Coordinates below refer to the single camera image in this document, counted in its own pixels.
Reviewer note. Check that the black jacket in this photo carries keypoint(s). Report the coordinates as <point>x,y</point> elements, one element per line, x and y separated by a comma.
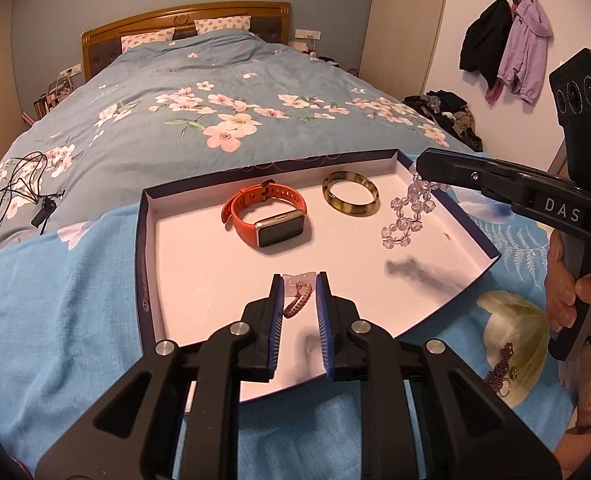
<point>485,40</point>

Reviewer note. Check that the tortoiseshell bangle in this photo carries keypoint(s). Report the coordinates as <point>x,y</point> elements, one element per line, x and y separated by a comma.
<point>345,208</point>

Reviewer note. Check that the grey-blue floral duvet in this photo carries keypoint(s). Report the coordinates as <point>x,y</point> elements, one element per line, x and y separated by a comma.
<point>175,75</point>

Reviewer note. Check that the light blue flower blanket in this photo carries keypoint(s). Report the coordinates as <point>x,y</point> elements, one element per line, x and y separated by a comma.
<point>65,320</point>

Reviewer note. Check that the orange smartwatch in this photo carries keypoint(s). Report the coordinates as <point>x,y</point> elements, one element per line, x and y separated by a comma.
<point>275,232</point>

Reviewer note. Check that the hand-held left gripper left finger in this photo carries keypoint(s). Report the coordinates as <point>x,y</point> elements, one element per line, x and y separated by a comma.
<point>274,325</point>

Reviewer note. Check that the dotted white pillow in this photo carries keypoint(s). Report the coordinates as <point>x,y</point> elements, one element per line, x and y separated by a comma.
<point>148,39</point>
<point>223,24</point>

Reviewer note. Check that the purple jacket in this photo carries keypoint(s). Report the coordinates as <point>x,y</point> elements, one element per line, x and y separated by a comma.
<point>525,45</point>

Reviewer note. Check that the wooden bed headboard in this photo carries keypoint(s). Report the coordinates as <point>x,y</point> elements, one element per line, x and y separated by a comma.
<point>125,22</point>

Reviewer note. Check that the white wall socket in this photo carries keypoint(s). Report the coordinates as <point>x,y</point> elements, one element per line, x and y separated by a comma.
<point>71,70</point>
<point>306,35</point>

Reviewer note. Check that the pink garment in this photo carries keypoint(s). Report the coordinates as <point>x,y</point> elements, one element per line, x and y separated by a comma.
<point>494,91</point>

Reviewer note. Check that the pile of dark clothes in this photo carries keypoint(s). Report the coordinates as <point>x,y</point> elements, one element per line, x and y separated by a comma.
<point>450,110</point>

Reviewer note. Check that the person's right hand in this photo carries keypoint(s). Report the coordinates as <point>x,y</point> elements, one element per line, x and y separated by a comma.
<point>560,290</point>

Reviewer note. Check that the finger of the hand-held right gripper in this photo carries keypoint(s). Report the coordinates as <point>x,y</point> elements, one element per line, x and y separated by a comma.
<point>455,170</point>

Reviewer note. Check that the navy box lid tray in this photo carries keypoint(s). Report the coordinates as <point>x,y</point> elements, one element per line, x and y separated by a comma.
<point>195,240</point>

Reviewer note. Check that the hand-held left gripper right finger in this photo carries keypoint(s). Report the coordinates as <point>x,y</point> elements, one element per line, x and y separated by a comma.
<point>322,325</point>

